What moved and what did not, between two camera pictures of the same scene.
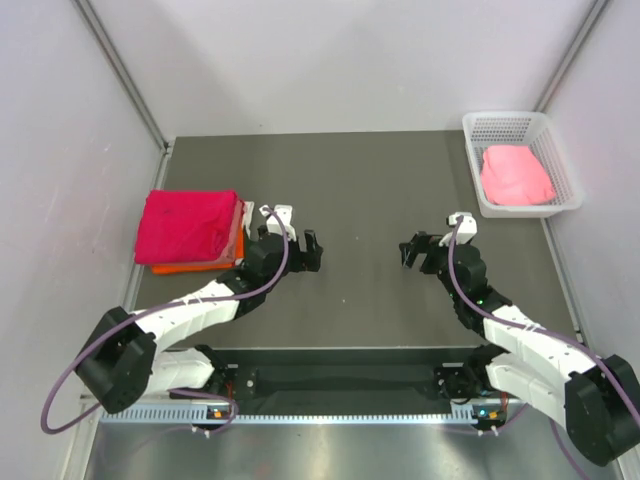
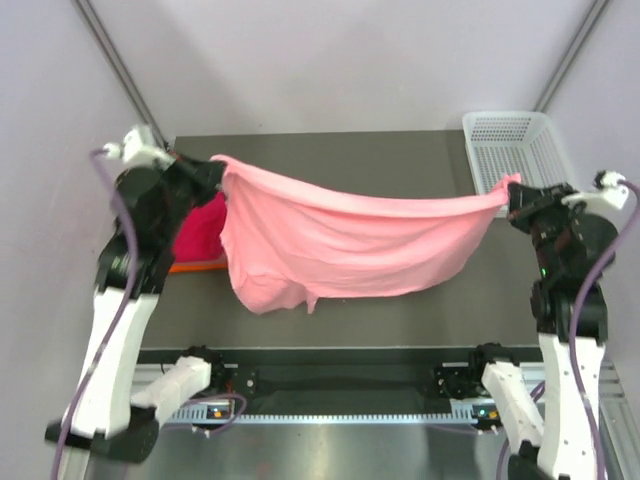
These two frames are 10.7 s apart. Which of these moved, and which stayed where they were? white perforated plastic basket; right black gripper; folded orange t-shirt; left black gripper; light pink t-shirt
Moved: right black gripper; left black gripper; light pink t-shirt
Stayed: white perforated plastic basket; folded orange t-shirt
